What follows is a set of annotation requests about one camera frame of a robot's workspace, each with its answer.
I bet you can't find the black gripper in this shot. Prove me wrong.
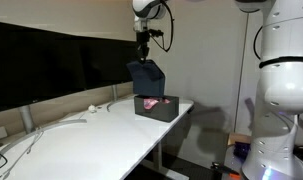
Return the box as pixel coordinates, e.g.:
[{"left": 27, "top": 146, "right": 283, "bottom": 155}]
[{"left": 136, "top": 29, "right": 151, "bottom": 64}]

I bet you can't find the navy blue cloth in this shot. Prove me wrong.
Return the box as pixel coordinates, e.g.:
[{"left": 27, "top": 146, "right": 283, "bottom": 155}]
[{"left": 125, "top": 59, "right": 166, "bottom": 98}]

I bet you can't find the pink floral cloth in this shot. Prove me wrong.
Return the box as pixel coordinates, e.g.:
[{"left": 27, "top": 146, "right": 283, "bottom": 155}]
[{"left": 143, "top": 96, "right": 172, "bottom": 111}]

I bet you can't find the dark grey fabric box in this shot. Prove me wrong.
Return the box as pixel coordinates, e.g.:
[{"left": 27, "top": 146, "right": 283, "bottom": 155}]
[{"left": 134, "top": 94, "right": 180, "bottom": 123}]

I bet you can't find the brown cardboard box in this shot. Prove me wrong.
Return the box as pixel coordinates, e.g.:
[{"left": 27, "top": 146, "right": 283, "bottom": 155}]
[{"left": 227, "top": 132, "right": 254, "bottom": 149}]

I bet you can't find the white table leg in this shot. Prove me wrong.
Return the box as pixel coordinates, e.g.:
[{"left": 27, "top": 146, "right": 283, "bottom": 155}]
[{"left": 140, "top": 139, "right": 182, "bottom": 180}]

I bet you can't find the purple blue item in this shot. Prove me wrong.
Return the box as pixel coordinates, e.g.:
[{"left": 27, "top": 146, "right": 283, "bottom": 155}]
[{"left": 233, "top": 141, "right": 252, "bottom": 163}]

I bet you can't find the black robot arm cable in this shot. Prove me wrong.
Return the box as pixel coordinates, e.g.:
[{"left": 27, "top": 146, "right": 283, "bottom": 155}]
[{"left": 149, "top": 0, "right": 264, "bottom": 61}]

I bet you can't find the thin dark wall cable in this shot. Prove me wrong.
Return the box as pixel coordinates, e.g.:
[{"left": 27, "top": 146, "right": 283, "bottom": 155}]
[{"left": 235, "top": 14, "right": 250, "bottom": 134}]

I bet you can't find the thin white cable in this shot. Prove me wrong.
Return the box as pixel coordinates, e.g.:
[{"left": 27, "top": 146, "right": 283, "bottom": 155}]
[{"left": 0, "top": 128, "right": 44, "bottom": 179}]

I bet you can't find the black orange-handled tool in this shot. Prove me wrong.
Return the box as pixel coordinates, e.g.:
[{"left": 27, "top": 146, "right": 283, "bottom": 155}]
[{"left": 210, "top": 162, "right": 242, "bottom": 178}]

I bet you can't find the black cable loop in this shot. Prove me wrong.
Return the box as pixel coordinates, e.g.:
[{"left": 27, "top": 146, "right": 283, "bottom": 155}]
[{"left": 0, "top": 146, "right": 9, "bottom": 175}]

